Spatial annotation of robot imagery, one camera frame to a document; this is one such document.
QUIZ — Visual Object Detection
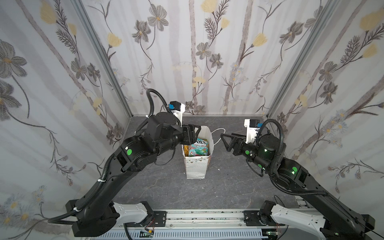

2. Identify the cartoon animal paper bag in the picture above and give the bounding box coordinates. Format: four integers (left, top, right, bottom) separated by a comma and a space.
182, 126, 226, 180

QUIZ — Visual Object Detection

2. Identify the yellow chips snack bag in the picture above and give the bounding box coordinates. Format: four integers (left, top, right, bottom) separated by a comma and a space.
183, 145, 190, 157

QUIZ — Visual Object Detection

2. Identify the teal candy snack bag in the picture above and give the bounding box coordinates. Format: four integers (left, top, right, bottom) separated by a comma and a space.
188, 139, 209, 157

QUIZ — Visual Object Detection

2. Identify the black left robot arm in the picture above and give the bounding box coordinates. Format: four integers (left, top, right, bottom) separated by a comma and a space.
48, 89, 202, 237

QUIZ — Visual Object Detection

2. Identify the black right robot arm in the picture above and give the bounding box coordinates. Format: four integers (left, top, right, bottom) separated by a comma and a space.
221, 119, 376, 240

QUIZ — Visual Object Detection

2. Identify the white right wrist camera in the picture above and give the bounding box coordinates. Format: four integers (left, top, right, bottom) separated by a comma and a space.
244, 119, 262, 144

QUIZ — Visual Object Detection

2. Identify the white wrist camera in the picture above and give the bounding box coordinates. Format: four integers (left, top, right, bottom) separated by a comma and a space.
169, 101, 186, 123
244, 119, 262, 144

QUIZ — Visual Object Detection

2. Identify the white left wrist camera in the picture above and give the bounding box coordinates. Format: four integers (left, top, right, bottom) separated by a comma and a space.
169, 101, 186, 123

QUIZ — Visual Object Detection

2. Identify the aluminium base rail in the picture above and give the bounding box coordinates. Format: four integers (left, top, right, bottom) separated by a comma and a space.
80, 208, 319, 240

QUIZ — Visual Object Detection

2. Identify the aluminium right corner post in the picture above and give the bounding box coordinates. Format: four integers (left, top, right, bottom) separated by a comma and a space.
267, 1, 338, 118

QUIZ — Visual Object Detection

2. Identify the aluminium corner post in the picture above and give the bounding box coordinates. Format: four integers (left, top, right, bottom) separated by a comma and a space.
71, 0, 134, 119
267, 1, 338, 118

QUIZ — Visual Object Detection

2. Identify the aluminium left corner post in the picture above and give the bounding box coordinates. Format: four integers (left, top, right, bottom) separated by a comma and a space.
71, 0, 134, 119

